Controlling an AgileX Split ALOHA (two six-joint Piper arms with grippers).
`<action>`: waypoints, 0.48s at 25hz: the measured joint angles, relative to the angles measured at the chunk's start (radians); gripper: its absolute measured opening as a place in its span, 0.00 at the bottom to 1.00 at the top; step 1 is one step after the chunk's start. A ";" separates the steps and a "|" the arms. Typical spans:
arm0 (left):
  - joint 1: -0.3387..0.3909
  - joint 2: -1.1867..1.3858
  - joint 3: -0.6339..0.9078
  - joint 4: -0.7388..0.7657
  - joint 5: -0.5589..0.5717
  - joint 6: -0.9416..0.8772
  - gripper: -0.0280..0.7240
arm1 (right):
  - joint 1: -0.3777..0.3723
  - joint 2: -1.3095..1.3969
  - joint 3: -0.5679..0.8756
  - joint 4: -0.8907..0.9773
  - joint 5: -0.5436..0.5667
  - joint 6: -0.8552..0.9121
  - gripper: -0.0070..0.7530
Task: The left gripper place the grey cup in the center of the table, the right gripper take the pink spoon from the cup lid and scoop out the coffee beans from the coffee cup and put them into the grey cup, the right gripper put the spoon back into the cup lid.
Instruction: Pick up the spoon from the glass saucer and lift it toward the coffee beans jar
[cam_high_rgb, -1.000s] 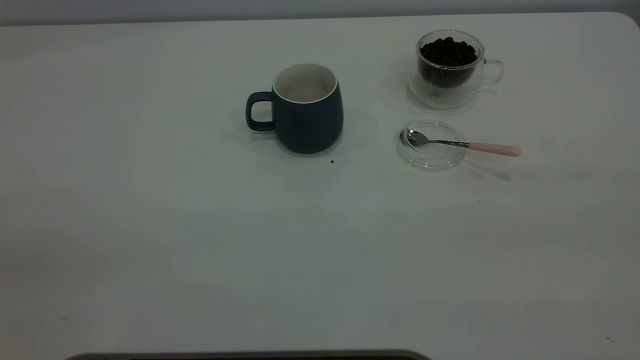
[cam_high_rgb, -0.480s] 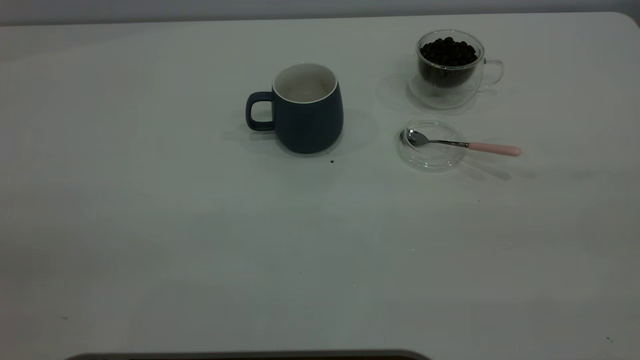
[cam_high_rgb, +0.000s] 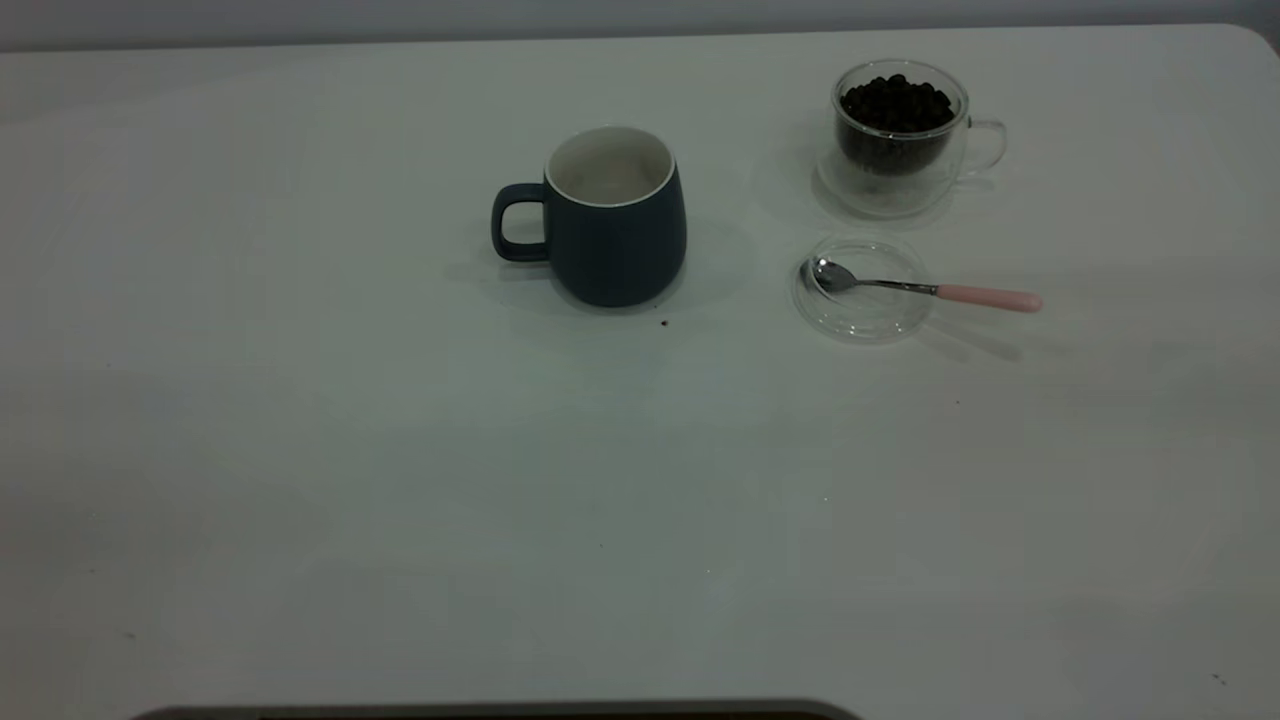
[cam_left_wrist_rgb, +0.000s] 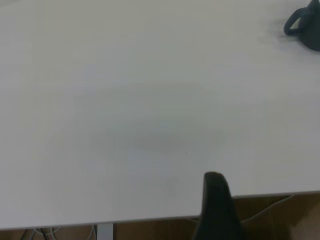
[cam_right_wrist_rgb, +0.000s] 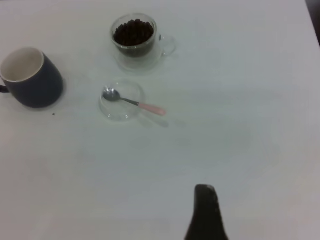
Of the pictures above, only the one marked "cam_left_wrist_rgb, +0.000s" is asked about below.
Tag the white metal table leg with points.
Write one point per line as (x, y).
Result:
(105, 232)

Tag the dark blue-grey ceramic mug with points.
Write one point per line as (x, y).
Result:
(311, 30)

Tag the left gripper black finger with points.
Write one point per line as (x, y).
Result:
(216, 210)

